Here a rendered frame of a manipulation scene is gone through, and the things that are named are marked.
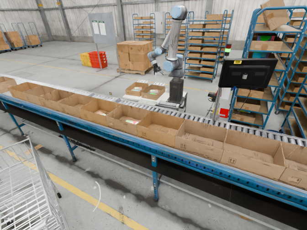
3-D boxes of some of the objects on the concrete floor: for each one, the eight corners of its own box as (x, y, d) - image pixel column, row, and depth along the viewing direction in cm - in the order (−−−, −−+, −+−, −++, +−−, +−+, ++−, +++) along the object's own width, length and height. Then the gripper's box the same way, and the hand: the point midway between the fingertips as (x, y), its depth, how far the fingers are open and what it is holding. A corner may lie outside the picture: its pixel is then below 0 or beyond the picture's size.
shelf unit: (302, 120, 328) (368, 3, 223) (274, 114, 348) (321, 5, 243) (294, 100, 400) (341, 4, 295) (271, 96, 420) (307, 6, 315)
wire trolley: (8, 223, 181) (-60, 159, 126) (61, 192, 211) (25, 130, 156) (16, 352, 111) (-129, 336, 56) (94, 278, 141) (50, 220, 86)
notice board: (96, 71, 664) (82, 13, 554) (105, 68, 696) (95, 12, 586) (116, 77, 593) (105, 11, 483) (126, 73, 625) (118, 11, 515)
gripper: (150, 65, 224) (156, 78, 226) (161, 60, 230) (167, 73, 232) (148, 67, 232) (154, 80, 234) (159, 62, 238) (165, 75, 240)
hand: (160, 77), depth 236 cm, fingers open, 14 cm apart
